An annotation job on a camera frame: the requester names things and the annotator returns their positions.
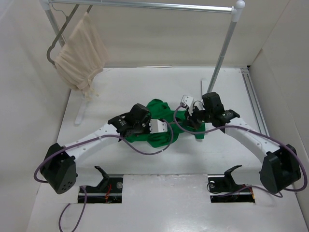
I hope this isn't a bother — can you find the grey hanger with beige garment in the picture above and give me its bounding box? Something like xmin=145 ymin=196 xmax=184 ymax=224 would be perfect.
xmin=45 ymin=0 xmax=93 ymax=66

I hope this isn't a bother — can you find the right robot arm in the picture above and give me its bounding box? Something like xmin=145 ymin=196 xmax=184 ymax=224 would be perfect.
xmin=181 ymin=92 xmax=301 ymax=193

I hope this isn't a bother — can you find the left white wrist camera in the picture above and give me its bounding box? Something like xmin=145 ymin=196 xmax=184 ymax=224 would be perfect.
xmin=149 ymin=119 xmax=168 ymax=134

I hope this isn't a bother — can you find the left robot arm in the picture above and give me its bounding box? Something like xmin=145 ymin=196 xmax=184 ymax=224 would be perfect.
xmin=40 ymin=103 xmax=151 ymax=194

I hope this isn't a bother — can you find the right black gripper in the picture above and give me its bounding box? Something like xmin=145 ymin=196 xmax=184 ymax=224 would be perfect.
xmin=183 ymin=104 xmax=213 ymax=130

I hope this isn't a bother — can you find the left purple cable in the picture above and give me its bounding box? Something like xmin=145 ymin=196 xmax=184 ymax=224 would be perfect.
xmin=33 ymin=118 xmax=175 ymax=232

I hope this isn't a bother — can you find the green t shirt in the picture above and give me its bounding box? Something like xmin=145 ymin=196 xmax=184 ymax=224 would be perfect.
xmin=126 ymin=99 xmax=206 ymax=148

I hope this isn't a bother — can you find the beige hanging garment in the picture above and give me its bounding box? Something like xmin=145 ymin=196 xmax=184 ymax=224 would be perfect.
xmin=55 ymin=12 xmax=108 ymax=101

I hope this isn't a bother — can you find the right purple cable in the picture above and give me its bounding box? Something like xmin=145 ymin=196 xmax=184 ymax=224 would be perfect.
xmin=173 ymin=103 xmax=308 ymax=198

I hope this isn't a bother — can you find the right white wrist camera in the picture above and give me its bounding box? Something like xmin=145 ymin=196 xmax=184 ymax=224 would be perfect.
xmin=181 ymin=95 xmax=195 ymax=116

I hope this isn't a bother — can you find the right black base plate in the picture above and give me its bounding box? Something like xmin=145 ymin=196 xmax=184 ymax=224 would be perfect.
xmin=207 ymin=175 xmax=255 ymax=203

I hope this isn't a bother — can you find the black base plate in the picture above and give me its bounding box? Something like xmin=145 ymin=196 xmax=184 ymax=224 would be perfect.
xmin=85 ymin=175 xmax=123 ymax=204
xmin=207 ymin=175 xmax=255 ymax=203

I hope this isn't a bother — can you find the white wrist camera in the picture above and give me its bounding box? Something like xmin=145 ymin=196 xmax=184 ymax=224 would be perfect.
xmin=149 ymin=119 xmax=168 ymax=134
xmin=181 ymin=95 xmax=195 ymax=116

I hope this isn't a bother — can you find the purple cable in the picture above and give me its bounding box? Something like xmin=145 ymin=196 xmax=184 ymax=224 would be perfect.
xmin=173 ymin=103 xmax=308 ymax=198
xmin=33 ymin=118 xmax=175 ymax=232

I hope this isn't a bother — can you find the aluminium rail on table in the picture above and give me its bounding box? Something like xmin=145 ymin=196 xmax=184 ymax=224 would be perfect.
xmin=240 ymin=68 xmax=269 ymax=136

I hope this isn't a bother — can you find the metal clothes rack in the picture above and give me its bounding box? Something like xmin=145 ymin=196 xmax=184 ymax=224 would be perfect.
xmin=40 ymin=0 xmax=246 ymax=93

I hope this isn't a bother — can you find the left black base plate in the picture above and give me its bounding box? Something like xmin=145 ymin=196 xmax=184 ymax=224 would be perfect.
xmin=85 ymin=175 xmax=123 ymax=204

